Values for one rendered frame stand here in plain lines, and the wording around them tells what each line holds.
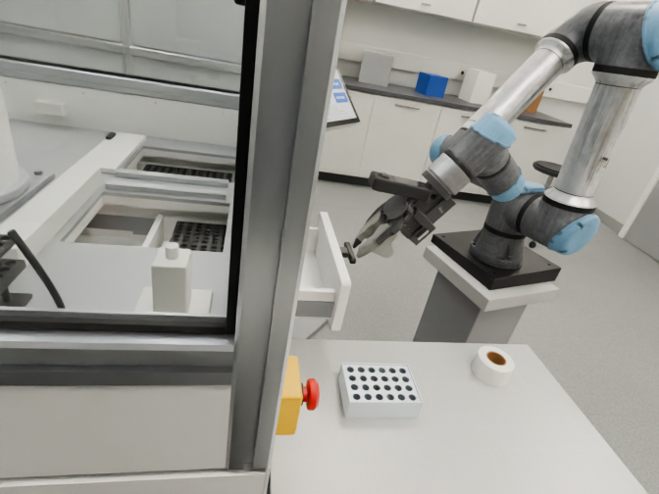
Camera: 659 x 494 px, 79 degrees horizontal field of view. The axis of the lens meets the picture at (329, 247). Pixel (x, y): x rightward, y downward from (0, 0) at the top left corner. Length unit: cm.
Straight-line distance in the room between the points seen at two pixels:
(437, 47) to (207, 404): 435
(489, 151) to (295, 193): 59
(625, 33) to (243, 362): 93
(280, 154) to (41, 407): 25
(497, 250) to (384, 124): 272
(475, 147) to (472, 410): 46
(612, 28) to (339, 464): 94
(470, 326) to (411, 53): 356
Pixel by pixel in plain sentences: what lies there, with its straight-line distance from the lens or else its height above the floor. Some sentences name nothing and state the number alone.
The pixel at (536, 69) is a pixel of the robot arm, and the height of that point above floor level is 130.
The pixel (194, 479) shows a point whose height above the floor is 93.
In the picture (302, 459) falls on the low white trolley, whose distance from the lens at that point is 64.
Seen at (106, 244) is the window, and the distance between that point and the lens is 28.
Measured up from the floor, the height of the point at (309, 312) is 85.
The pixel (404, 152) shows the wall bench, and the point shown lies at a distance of 388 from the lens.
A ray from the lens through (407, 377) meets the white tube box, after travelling 74.
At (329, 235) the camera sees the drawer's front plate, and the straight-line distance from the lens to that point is 82.
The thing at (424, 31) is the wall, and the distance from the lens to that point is 449.
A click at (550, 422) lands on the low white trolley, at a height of 76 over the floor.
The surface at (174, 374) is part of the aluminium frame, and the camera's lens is 32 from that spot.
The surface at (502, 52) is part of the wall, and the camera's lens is 478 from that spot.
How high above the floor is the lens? 130
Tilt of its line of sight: 29 degrees down
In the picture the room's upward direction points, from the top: 11 degrees clockwise
